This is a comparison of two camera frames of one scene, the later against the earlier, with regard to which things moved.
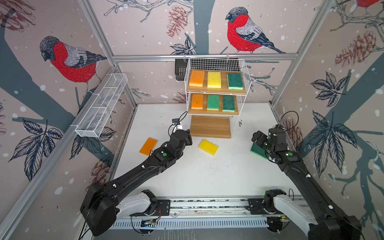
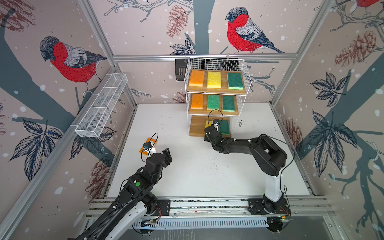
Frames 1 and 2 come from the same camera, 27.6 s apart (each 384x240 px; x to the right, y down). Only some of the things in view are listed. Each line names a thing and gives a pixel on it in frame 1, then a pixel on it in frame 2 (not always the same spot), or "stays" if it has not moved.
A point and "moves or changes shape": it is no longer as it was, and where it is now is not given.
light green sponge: [213, 102] stays
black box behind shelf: [180, 68] stays
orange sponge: [197, 101] stays
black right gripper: [262, 137] to [205, 138]
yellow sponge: [214, 79] stays
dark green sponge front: [228, 104] stays
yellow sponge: [208, 147] to [208, 123]
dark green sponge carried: [235, 81] stays
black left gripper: [189, 138] to [167, 156]
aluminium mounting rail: [206, 207] stays
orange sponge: [197, 78] stays
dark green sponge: [259, 151] moves or changes shape
